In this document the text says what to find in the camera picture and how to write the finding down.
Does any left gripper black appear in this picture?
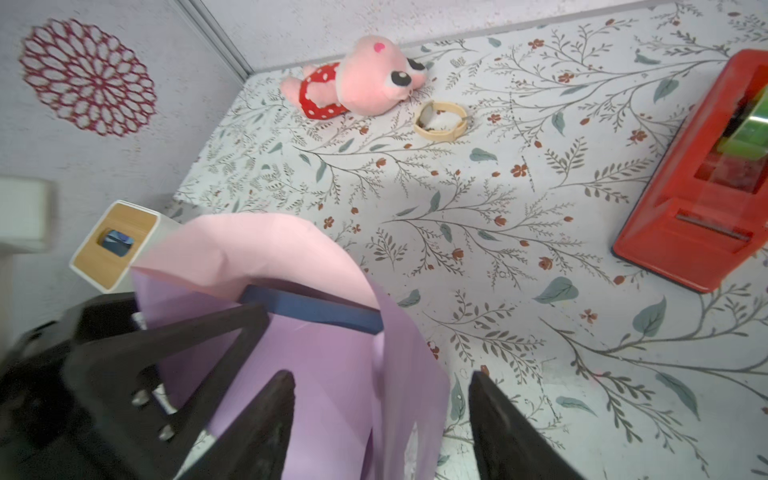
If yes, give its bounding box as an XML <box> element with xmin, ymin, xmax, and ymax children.
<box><xmin>1</xmin><ymin>293</ymin><xmax>270</xmax><ymax>479</ymax></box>

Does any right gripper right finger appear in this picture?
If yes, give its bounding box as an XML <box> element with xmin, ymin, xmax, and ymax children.
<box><xmin>468</xmin><ymin>371</ymin><xmax>581</xmax><ymax>480</ymax></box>

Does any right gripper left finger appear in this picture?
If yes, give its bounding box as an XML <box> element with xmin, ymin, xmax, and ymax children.
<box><xmin>181</xmin><ymin>370</ymin><xmax>295</xmax><ymax>479</ymax></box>

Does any red tape dispenser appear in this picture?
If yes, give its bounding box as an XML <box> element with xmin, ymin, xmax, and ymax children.
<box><xmin>612</xmin><ymin>49</ymin><xmax>767</xmax><ymax>293</ymax></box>

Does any pink wrapping paper sheet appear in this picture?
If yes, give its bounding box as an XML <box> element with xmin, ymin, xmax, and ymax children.
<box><xmin>132</xmin><ymin>213</ymin><xmax>450</xmax><ymax>479</ymax></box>

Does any pink plush toy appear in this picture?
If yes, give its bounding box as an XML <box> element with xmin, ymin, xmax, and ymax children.
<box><xmin>280</xmin><ymin>36</ymin><xmax>428</xmax><ymax>120</ymax></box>

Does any white tissue box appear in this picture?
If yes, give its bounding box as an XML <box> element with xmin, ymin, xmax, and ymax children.
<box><xmin>69</xmin><ymin>200</ymin><xmax>181</xmax><ymax>294</ymax></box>

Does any clear tape roll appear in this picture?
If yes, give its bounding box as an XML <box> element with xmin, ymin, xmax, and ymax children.
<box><xmin>413</xmin><ymin>100</ymin><xmax>470</xmax><ymax>143</ymax></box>

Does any blue gift box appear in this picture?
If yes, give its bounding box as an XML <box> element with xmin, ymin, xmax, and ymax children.
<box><xmin>239</xmin><ymin>285</ymin><xmax>384</xmax><ymax>335</ymax></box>

